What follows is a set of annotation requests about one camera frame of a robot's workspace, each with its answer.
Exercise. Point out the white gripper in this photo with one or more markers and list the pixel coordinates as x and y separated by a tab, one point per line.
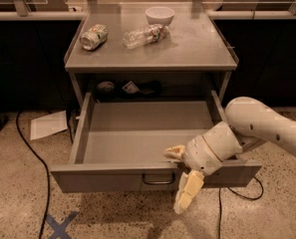
199	155

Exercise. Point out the grey top drawer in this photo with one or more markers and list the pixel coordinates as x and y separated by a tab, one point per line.
119	146

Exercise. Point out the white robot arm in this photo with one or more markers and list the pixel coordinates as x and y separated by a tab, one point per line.
247	122

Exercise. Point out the dark round object in drawer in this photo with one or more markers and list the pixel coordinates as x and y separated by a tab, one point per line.
106	90

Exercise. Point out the grey metal drawer cabinet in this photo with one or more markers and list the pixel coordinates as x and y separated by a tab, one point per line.
194	46

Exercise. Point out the black bag with tag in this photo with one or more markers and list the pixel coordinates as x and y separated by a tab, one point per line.
131	90

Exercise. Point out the clear plastic water bottle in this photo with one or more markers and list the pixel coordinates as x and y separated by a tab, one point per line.
145	35

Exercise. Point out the blue tape cross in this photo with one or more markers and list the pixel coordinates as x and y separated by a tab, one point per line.
59	229

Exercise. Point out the white paper sheet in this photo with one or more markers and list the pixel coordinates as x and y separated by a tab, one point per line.
48	125

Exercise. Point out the white bowl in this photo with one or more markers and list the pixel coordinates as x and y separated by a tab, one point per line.
159	15

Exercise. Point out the crushed green soda can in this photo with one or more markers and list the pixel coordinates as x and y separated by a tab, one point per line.
95	36

